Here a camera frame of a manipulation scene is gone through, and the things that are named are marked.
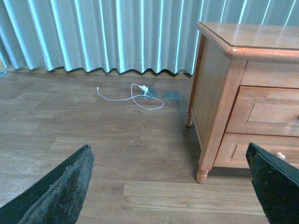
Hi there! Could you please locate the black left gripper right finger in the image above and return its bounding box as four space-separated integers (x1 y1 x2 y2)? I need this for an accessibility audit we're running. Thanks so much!
246 142 299 224

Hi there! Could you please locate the grey pleated curtain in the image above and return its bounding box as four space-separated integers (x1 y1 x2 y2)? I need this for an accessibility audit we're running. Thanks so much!
0 0 299 74

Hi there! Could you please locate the wooden drawer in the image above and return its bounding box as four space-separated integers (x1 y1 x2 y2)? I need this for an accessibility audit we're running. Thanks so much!
214 133 299 168
226 86 299 137

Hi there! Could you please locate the open floor socket box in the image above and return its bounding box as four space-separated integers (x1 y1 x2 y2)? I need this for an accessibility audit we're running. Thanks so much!
141 86 157 98

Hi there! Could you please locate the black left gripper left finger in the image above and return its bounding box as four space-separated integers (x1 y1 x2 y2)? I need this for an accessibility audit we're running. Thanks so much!
0 145 94 224

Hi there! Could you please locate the wooden nightstand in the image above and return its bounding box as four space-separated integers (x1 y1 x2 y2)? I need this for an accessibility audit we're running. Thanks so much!
185 22 299 184

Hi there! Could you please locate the bottom drawer round knob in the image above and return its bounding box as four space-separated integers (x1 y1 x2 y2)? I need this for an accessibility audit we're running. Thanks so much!
275 152 286 160

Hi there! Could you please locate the white charger plug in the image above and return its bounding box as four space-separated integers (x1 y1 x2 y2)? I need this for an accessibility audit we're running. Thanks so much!
139 85 148 92

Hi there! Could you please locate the closed floor socket cover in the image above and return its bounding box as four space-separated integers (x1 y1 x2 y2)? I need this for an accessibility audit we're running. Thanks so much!
163 91 181 100

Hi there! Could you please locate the white charging cable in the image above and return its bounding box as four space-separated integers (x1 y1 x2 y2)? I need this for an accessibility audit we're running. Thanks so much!
97 83 164 110

